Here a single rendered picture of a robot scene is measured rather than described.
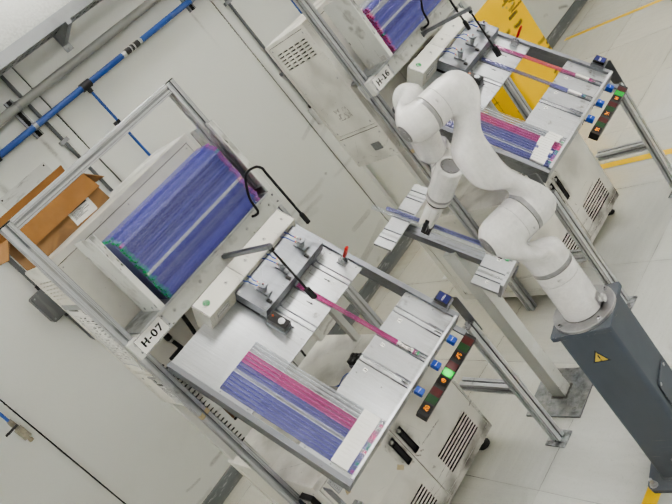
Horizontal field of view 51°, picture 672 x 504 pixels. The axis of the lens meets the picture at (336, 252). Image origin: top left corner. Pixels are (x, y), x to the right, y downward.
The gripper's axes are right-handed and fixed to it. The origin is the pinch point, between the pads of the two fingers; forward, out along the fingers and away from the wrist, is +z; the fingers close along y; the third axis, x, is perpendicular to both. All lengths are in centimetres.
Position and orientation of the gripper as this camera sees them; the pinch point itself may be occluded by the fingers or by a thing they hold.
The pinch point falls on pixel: (427, 227)
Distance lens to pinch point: 242.1
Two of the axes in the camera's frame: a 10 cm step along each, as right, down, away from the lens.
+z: -1.1, 5.7, 8.2
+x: 8.6, 4.6, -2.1
